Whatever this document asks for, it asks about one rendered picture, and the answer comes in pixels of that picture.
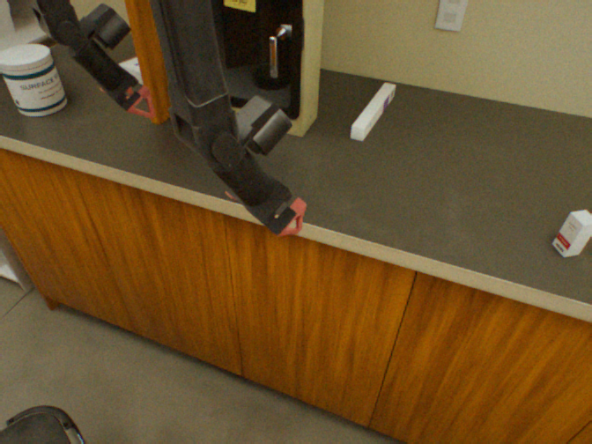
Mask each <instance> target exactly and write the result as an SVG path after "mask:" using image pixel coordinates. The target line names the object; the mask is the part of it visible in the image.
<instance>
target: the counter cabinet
mask: <svg viewBox="0 0 592 444"><path fill-rule="evenodd" d="M0 226H1V228H2V229H3V231H4V233H5V235H6V237H7V239H8V240H9V242H10V244H11V245H12V247H13V248H14V250H15V252H16V254H17V255H18V258H19V259H20V261H21V262H22V263H23V265H24V267H25V269H26V271H27V273H28V274H29V276H30V278H31V279H32V280H33V282H34V284H35V286H36V288H37V289H38V291H39V293H40V294H41V297H42V298H43V299H44V301H45V303H46V304H47V306H48V308H49V310H52V311H53V310H54V309H55V308H56V307H57V306H58V305H59V304H60V303H63V304H65V305H67V306H70V307H74V308H76V309H77V310H80V311H82V312H85V313H87V314H89V315H93V316H95V317H98V318H100V319H102V320H104V321H107V322H110V323H113V324H114V325H117V326H119V327H122V328H124V329H127V330H130V331H132V332H135V333H137V334H139V335H141V336H143V337H147V338H150V339H151V340H154V341H156V342H159V343H161V344H164V345H167V346H169V347H172V348H174V349H176V350H178V351H180V352H184V353H187V354H188V355H191V356H193V357H196V358H198V359H201V360H204V361H206V362H209V363H211V364H213V365H215V366H219V367H221V368H224V369H225V370H228V371H230V372H233V373H235V374H238V375H241V376H244V377H245V378H248V379H250V380H252V381H256V382H258V383H261V384H262V385H265V386H267V387H270V388H272V389H275V390H278V391H280V392H282V393H285V394H287V395H289V396H293V397H295V398H298V399H300V400H302V401H304V402H307V403H311V404H312V405H314V406H317V407H319V408H322V409H324V410H326V411H330V412H332V413H335V414H337V415H339V416H341V417H344V418H347V419H349V420H351V421H354V422H356V423H359V424H361V425H363V426H367V427H368V426H369V424H370V426H369V428H372V429H374V430H376V431H378V432H380V433H384V434H387V435H388V436H391V437H393V438H396V439H398V440H401V441H404V442H406V443H409V444H592V322H587V321H584V320H581V319H578V318H575V317H572V316H569V315H566V314H561V313H557V312H554V311H551V310H548V309H545V308H542V307H537V306H533V305H530V304H528V303H524V302H521V301H519V300H513V299H509V298H507V297H504V296H500V295H498V294H494V293H491V292H486V291H483V290H480V289H477V288H474V287H470V286H467V285H462V284H459V283H456V282H453V281H450V280H446V279H444V278H441V277H435V276H433V275H429V274H426V273H423V272H420V271H417V270H412V269H409V268H405V267H403V266H399V265H396V264H393V263H388V262H384V261H382V260H379V259H375V258H372V257H370V256H366V255H361V254H358V253H355V252H351V251H349V250H346V249H342V248H337V247H334V246H331V245H328V244H325V243H322V242H319V241H316V240H310V239H308V238H304V237H301V236H299V235H295V234H287V235H284V236H280V237H278V236H276V235H275V234H274V233H273V232H272V231H271V230H270V229H269V228H267V227H266V226H263V225H260V224H257V223H254V222H250V221H247V220H245V219H241V218H236V217H233V216H230V215H226V214H224V213H221V212H217V211H213V210H209V209H206V208H203V207H200V206H197V205H194V204H191V203H185V202H183V201H179V200H176V199H173V198H170V197H167V196H162V195H159V194H155V193H152V192H150V191H146V190H143V189H138V188H135V187H131V186H129V185H126V184H122V183H120V182H117V181H111V180H108V179H105V178H102V177H99V176H96V175H93V174H88V173H84V172H81V171H78V170H75V169H72V168H69V167H66V166H60V165H57V164H55V163H51V162H48V161H46V160H42V159H36V158H34V157H31V156H27V155H25V154H22V153H18V152H13V151H10V150H7V149H4V148H1V147H0Z"/></svg>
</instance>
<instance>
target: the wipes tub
mask: <svg viewBox="0 0 592 444"><path fill-rule="evenodd" d="M0 71H1V72H2V75H3V77H4V80H5V82H6V84H7V86H8V88H9V90H10V92H11V96H12V98H13V99H14V102H15V104H16V106H17V108H18V111H19V112H20V113H21V114H23V115H27V116H44V115H50V114H53V113H55V112H57V111H59V110H61V109H62V108H63V107H64V106H65V105H66V103H67V99H66V95H65V92H64V90H63V86H62V83H61V80H60V78H59V75H58V73H57V70H56V66H55V63H54V60H53V58H52V55H51V53H50V50H49V48H48V47H46V46H43V45H39V44H26V45H19V46H15V47H12V48H7V49H6V50H4V51H2V52H1V53H0Z"/></svg>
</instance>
